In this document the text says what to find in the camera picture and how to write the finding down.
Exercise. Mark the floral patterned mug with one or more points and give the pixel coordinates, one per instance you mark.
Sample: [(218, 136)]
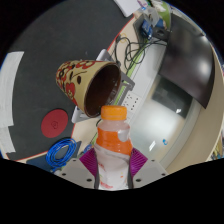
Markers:
[(80, 78)]

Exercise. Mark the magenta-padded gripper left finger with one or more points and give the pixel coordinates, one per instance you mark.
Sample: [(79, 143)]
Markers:
[(75, 171)]

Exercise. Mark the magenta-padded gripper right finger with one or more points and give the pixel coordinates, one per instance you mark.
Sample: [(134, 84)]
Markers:
[(149, 170)]

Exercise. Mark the orange-capped drink bottle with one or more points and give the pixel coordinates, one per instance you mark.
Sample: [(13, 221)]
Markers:
[(112, 150)]

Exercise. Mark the black desk mat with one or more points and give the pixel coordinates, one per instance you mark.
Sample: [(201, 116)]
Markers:
[(66, 33)]

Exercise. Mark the large white paper sheet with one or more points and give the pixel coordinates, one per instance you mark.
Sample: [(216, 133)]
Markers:
[(10, 90)]

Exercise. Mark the small blue box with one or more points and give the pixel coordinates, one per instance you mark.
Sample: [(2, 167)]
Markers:
[(147, 28)]

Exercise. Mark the white wall socket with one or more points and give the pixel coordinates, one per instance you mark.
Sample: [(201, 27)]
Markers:
[(134, 102)]

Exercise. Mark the small white paper sheet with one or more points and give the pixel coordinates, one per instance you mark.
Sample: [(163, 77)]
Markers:
[(6, 140)]

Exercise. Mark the flat round red coaster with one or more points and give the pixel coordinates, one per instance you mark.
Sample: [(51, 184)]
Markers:
[(54, 124)]

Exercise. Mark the black computer monitor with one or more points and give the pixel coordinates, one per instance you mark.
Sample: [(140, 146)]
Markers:
[(190, 60)]

